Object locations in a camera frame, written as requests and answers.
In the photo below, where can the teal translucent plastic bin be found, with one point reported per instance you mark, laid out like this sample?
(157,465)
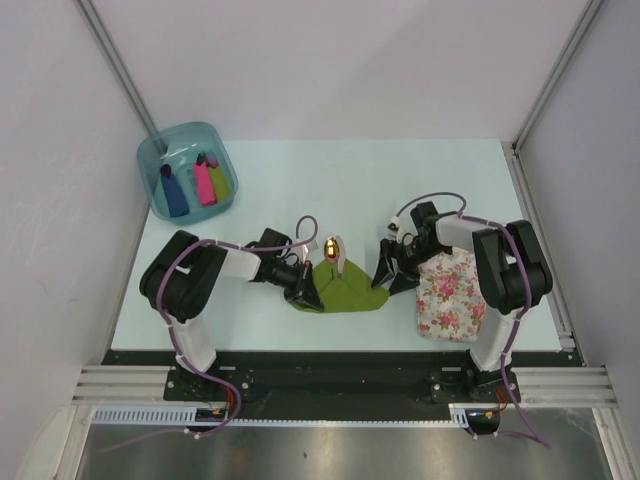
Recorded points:
(175,151)

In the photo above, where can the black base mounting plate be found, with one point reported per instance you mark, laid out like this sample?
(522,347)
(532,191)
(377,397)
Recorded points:
(376,408)

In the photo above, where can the pink rolled napkin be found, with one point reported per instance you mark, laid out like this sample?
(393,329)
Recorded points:
(204,185)

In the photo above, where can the floral fabric pouch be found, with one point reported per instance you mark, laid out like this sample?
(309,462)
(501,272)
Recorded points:
(449,304)

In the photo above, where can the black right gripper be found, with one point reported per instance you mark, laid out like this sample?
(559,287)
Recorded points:
(407,277)

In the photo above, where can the green rolled napkin in bin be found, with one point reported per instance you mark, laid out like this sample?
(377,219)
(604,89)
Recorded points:
(220,184)

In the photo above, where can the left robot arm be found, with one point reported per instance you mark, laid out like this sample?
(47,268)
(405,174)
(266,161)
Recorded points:
(179,282)

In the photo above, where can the green paper napkin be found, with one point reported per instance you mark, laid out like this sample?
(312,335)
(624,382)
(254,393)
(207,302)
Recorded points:
(350,293)

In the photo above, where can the iridescent gold spoon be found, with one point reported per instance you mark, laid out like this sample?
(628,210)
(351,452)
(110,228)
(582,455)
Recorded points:
(335,255)

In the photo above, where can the blue rolled napkin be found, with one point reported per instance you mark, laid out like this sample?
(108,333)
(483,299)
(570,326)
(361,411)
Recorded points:
(174,196)

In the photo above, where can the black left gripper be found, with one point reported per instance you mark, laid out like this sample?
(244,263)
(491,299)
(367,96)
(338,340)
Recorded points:
(308,296)

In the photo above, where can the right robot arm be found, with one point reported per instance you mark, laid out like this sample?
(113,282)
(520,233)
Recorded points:
(513,272)

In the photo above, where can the white cable duct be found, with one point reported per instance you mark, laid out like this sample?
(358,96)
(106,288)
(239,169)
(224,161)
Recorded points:
(144,415)

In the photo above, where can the aluminium frame rail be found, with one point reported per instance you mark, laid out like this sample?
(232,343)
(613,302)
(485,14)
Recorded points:
(534,387)

